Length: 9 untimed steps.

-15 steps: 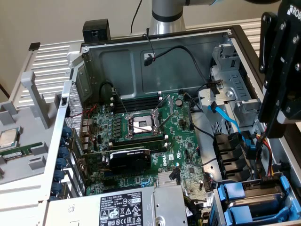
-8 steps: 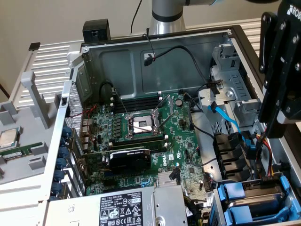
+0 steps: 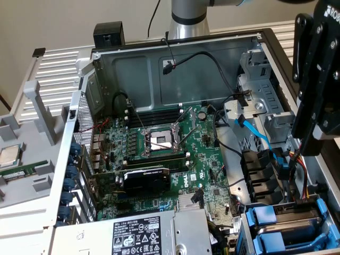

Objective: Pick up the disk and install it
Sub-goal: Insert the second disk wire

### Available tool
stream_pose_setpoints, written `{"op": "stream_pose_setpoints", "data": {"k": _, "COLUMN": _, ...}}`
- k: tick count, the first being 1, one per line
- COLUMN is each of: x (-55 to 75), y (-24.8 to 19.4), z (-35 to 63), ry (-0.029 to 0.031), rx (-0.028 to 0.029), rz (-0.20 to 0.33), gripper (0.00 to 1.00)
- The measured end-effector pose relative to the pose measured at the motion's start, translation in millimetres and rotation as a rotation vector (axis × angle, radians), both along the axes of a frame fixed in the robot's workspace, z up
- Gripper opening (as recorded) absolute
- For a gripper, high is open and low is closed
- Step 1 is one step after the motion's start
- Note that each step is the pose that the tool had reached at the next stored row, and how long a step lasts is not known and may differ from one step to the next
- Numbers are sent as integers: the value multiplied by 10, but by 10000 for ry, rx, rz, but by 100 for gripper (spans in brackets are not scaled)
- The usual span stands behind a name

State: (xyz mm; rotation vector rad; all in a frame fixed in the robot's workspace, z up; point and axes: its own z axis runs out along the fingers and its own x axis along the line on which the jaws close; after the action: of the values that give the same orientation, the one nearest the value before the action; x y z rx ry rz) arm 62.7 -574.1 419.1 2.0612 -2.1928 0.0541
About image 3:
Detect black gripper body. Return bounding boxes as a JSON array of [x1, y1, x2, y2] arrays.
[[313, 0, 340, 30]]

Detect blue SATA wire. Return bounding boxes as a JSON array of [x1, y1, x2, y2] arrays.
[[234, 114, 290, 173]]

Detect red yellow black power wire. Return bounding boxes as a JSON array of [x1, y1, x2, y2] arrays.
[[287, 149, 312, 211]]

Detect hard disk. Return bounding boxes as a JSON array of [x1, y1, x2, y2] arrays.
[[245, 198, 329, 240]]

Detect empty blue disk carrier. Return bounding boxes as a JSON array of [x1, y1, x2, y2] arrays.
[[253, 217, 334, 252]]

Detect metal disk bay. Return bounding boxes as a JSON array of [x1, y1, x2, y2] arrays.
[[240, 195, 340, 255]]

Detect metal optical drive cage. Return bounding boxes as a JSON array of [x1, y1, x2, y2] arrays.
[[237, 49, 296, 146]]

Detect green Dell motherboard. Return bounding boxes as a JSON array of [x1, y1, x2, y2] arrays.
[[90, 103, 241, 255]]

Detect metal socket cover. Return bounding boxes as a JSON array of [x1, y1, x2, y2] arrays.
[[172, 106, 198, 133]]

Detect open grey PC case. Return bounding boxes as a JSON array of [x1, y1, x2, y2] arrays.
[[44, 28, 340, 255]]

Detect thin metal locking lever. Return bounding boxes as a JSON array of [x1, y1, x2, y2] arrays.
[[131, 105, 147, 133], [147, 140, 174, 150]]

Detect CPU socket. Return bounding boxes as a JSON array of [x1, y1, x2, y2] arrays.
[[142, 124, 185, 158]]

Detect silver finned heat sink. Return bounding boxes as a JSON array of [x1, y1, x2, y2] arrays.
[[177, 193, 206, 213]]

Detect black RAM slot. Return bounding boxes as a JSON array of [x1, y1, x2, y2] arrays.
[[124, 103, 184, 119], [124, 110, 184, 128]]

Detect grey power supply unit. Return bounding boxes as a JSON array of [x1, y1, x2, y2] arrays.
[[52, 208, 213, 255]]

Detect black graphics card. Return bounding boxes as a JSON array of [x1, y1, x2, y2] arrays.
[[91, 166, 171, 198]]

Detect grey plastic parts rack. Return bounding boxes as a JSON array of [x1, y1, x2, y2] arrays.
[[0, 79, 70, 210]]

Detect green RAM stick white label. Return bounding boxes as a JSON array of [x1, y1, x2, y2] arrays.
[[0, 160, 50, 178]]

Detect silver CPU chip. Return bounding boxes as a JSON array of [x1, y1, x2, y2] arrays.
[[0, 144, 22, 169]]

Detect black round cable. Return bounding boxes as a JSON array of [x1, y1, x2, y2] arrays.
[[212, 107, 244, 160]]

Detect thin grey cable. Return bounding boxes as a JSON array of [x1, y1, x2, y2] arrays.
[[227, 177, 247, 188]]

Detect black cable angled plug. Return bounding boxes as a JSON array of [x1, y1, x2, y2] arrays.
[[191, 189, 205, 209]]

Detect braided power wire bundle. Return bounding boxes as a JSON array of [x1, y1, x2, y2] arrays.
[[207, 220, 234, 255]]

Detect black cable with black plug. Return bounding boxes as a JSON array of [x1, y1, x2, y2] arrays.
[[161, 51, 234, 95]]

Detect thin black hanging cable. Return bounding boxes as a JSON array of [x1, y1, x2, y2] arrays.
[[147, 0, 162, 38]]

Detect black looped cable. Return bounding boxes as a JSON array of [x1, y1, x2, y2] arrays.
[[113, 91, 133, 115]]

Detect black box bracket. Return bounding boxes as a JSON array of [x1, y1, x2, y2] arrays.
[[92, 22, 126, 50]]

